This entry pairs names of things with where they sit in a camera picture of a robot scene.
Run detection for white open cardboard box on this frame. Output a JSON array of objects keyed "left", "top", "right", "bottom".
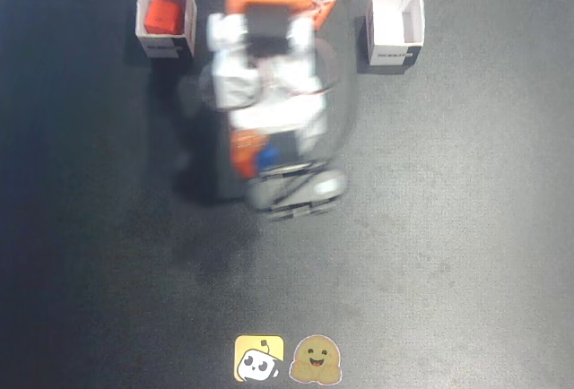
[
  {"left": 135, "top": 0, "right": 197, "bottom": 60},
  {"left": 365, "top": 0, "right": 425, "bottom": 66}
]

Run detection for red cube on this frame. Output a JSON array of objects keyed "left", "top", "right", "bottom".
[{"left": 143, "top": 0, "right": 184, "bottom": 35}]

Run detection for yellow robot face sticker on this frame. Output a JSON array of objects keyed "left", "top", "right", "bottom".
[{"left": 233, "top": 334, "right": 285, "bottom": 382}]

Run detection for hugging face emoji sticker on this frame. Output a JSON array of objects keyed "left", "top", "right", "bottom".
[{"left": 289, "top": 333, "right": 343, "bottom": 384}]

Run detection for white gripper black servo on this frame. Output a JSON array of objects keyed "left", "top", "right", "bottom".
[{"left": 228, "top": 92, "right": 328, "bottom": 179}]

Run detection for black oval wrist camera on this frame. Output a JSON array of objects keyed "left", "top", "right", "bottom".
[{"left": 245, "top": 167, "right": 347, "bottom": 220}]

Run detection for blue cube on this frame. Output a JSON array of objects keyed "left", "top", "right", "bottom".
[{"left": 257, "top": 145, "right": 280, "bottom": 170}]

